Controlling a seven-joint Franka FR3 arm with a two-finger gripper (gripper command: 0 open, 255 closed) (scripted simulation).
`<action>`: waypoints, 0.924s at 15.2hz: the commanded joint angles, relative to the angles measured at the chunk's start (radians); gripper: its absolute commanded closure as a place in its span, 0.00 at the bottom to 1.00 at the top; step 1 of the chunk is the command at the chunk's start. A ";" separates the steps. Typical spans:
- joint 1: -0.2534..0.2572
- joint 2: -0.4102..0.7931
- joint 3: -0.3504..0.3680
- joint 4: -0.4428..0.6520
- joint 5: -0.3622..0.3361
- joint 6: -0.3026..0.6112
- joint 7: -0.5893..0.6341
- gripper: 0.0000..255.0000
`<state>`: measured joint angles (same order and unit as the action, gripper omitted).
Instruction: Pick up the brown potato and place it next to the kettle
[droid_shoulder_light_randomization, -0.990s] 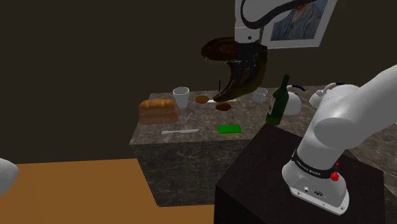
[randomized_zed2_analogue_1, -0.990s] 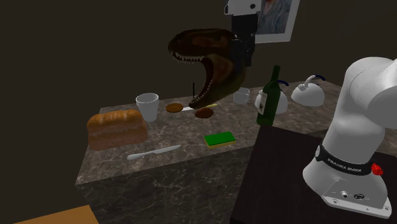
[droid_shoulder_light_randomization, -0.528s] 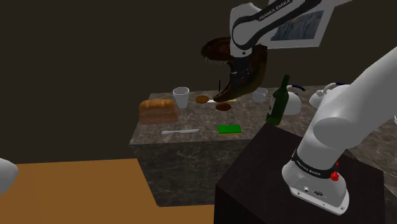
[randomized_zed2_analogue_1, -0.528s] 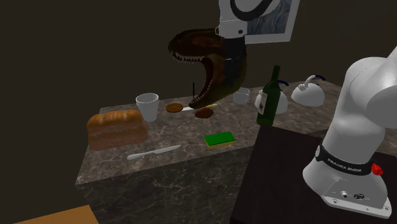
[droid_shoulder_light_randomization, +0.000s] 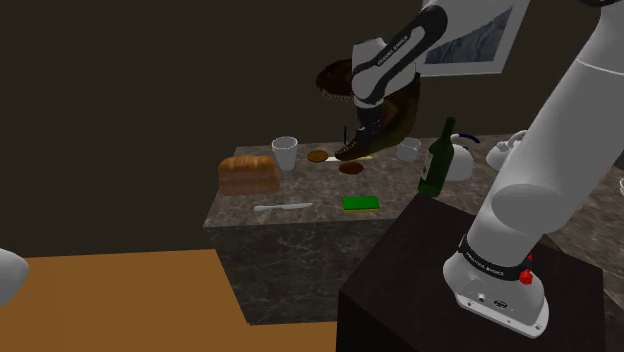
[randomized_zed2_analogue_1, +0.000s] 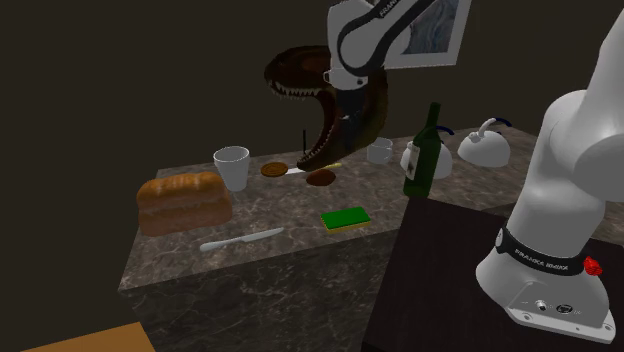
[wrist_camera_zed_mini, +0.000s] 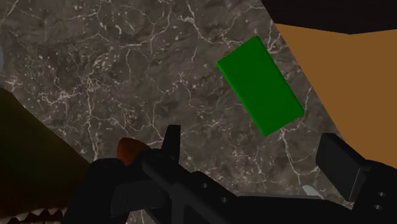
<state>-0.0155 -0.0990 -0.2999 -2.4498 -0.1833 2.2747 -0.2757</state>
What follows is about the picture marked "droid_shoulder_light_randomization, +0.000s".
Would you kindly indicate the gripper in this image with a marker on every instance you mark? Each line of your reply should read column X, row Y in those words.
column 369, row 121

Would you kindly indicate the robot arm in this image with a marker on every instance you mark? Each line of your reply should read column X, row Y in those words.
column 551, row 146

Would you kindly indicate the white and yellow utensil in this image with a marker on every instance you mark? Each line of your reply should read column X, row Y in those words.
column 331, row 159

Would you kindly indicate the dark brown round cookie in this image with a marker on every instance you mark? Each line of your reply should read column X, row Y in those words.
column 351, row 168

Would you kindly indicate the light brown round cookie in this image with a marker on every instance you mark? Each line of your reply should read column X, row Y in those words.
column 317, row 156

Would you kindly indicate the white cup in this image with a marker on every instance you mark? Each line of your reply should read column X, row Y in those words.
column 285, row 153

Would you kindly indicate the brown dinosaur figure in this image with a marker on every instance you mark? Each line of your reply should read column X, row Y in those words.
column 405, row 117

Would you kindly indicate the clear glass cup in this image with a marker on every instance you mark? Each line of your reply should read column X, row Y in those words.
column 408, row 150

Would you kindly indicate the green and yellow sponge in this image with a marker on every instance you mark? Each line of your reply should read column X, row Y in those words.
column 360, row 202

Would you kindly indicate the silver knife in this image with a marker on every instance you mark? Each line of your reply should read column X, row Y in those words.
column 282, row 207

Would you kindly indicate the dark green wine bottle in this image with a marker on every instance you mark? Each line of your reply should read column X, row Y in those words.
column 435, row 170

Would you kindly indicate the brown bread loaf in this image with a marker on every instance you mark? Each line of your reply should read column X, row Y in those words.
column 248, row 175

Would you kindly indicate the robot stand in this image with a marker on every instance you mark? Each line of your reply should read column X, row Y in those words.
column 419, row 273

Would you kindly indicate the white teapot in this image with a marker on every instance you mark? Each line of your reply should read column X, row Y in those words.
column 499, row 156

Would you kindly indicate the white rounded object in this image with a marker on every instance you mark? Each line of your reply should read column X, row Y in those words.
column 10, row 275

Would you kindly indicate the white framed wall picture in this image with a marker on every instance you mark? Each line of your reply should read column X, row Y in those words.
column 468, row 53

